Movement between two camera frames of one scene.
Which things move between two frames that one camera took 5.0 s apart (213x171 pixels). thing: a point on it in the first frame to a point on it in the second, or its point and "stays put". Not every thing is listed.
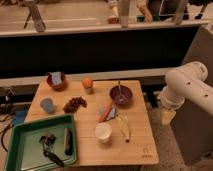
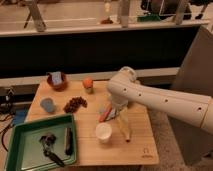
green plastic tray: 42,144 stays put
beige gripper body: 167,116 to 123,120
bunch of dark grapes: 74,104 stays put
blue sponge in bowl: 56,78 stays put
